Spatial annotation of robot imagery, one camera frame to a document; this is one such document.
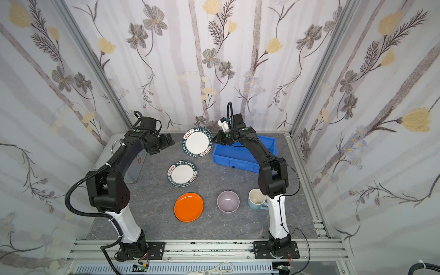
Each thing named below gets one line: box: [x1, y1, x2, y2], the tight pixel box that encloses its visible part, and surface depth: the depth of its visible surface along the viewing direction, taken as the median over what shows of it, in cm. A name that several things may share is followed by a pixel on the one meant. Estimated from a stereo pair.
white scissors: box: [186, 261, 234, 275], surface depth 71 cm
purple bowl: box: [216, 190, 241, 214], surface depth 88 cm
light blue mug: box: [247, 187, 269, 211], surface depth 84 cm
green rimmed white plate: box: [181, 127, 214, 159], surface depth 95 cm
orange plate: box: [173, 192, 204, 223], surface depth 88 cm
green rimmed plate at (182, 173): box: [166, 159, 199, 188], surface depth 101 cm
